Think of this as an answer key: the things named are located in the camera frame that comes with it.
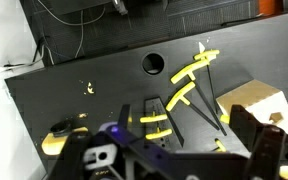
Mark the small yellow T-handle wrench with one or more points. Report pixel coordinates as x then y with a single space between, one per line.
220 145

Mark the yellow wrench in stand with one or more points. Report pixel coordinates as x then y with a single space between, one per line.
160 134
156 118

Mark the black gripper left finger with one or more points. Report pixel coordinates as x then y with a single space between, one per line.
125 116

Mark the yellow T-handle wrench long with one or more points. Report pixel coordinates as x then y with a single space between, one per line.
189 71

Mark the yellow T-handle wrench thin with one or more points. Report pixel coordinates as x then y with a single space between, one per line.
209 55

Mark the black wrench stand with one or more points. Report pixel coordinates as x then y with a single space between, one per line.
172 142

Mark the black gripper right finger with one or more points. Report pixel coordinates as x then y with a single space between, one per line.
247 128

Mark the wooden toy box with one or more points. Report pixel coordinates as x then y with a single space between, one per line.
266 103

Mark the large yellow T-handle wrench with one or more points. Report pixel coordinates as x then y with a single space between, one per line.
225 119

